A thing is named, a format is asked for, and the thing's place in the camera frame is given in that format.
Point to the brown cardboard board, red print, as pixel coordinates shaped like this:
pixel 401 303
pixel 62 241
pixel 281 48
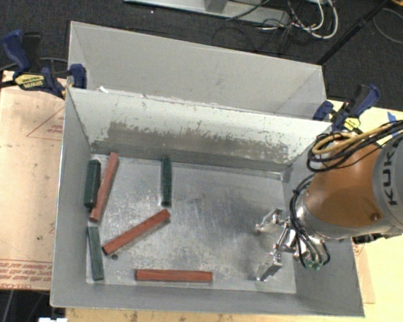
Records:
pixel 21 184

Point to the red-brown flat block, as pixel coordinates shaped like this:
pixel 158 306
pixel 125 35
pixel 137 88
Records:
pixel 173 276
pixel 105 187
pixel 137 231

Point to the grey metal bin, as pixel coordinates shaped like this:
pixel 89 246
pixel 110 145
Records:
pixel 205 135

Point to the dark green flat block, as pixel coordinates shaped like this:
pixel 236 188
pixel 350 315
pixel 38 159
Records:
pixel 166 181
pixel 92 183
pixel 95 254

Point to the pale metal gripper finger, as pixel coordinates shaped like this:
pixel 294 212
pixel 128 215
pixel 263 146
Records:
pixel 270 268
pixel 270 221

